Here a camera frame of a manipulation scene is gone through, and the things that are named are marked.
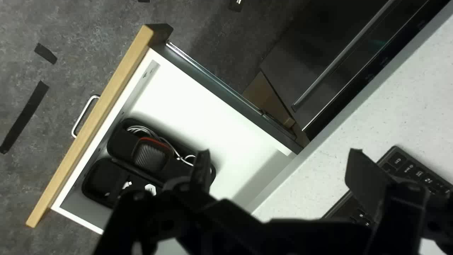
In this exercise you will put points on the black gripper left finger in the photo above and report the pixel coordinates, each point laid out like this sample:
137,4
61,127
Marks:
178,213

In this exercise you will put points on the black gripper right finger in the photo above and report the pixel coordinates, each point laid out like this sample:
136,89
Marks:
377,189

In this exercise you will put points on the white drawer with wooden front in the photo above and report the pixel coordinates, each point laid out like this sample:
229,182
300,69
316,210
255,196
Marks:
207,123

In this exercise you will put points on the black computer keyboard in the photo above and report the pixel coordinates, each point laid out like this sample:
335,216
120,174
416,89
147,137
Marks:
406,165

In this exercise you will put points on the black zip pouch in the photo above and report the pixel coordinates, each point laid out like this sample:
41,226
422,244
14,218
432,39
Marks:
100,182

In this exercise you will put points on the black built-in appliance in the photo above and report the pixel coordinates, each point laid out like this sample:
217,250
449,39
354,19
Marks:
330,43

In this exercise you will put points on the long black tape strip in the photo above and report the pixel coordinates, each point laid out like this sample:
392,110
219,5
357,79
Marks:
24,116

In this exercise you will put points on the short black tape strip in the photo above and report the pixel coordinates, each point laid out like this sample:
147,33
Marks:
45,53

